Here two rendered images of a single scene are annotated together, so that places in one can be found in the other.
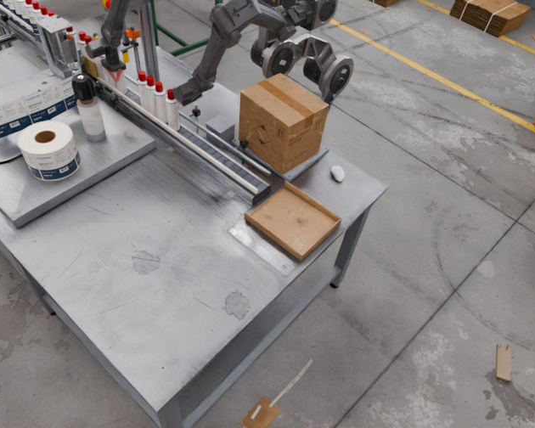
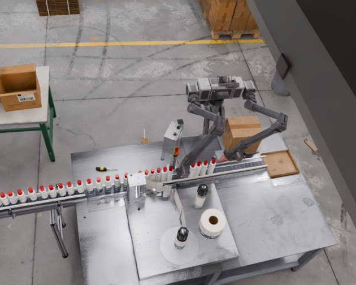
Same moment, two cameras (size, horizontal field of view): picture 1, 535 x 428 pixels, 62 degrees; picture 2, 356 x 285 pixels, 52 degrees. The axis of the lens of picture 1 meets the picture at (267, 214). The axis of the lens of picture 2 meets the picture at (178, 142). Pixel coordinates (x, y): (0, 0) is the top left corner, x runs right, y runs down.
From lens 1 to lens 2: 2.79 m
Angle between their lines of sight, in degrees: 36
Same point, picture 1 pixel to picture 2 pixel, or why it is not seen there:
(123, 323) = (302, 238)
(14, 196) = (224, 250)
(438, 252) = not seen: hidden behind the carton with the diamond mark
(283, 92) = (242, 124)
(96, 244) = (260, 232)
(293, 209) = (273, 160)
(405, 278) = not seen: hidden behind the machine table
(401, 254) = not seen: hidden behind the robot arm
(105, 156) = (215, 206)
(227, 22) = (284, 126)
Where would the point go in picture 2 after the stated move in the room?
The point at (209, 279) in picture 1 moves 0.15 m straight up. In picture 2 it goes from (294, 204) to (300, 196)
